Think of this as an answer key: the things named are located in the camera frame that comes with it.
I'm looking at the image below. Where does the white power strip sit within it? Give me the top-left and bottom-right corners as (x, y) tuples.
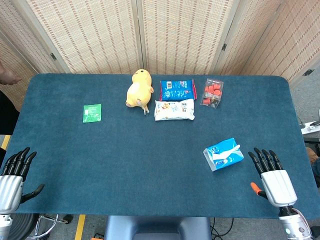
(300, 120), (320, 135)

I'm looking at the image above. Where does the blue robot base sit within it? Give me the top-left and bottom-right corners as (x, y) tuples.
(103, 215), (213, 240)

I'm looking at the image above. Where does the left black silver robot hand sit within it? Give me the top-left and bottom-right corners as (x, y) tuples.
(0, 146), (46, 215)

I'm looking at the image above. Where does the yellow plush chick toy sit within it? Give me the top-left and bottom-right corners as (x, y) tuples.
(125, 68), (154, 116)

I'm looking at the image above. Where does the blue table mat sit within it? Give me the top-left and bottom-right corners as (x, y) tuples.
(5, 73), (320, 221)

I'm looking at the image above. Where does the green sachet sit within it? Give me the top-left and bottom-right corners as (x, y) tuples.
(82, 103), (102, 124)

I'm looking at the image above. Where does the blue tissue box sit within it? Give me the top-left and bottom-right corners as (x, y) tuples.
(202, 137), (245, 172)

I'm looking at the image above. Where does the bamboo folding screen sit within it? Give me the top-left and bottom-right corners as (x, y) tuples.
(0, 0), (320, 111)

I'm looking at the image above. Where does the chrome stool base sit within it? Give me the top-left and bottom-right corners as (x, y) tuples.
(31, 213), (73, 240)

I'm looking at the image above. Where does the clear box of orange parts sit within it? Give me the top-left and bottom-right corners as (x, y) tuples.
(200, 78), (225, 109)

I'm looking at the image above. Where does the white snack bag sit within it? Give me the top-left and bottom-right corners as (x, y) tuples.
(154, 98), (196, 122)

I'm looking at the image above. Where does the blue snack bag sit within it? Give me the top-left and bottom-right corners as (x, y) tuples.
(159, 78), (198, 102)

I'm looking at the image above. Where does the black cable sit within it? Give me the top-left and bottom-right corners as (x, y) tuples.
(209, 217), (235, 238)

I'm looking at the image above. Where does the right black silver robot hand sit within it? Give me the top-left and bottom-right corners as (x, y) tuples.
(247, 147), (298, 208)

